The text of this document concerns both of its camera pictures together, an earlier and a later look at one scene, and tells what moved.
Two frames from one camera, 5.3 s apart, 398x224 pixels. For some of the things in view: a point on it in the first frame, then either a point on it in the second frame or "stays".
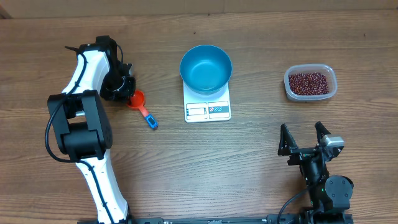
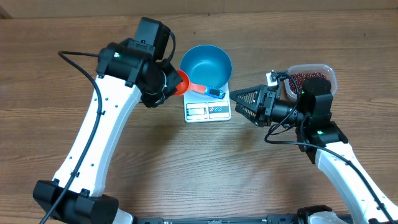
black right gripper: (288, 147) → (266, 99)
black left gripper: (108, 94) → (166, 68)
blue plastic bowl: (206, 70) stays
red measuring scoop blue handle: (137, 102) → (183, 88)
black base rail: (216, 220) stays
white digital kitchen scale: (199, 108) stays
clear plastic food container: (306, 82) stays
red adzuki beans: (308, 83) stays
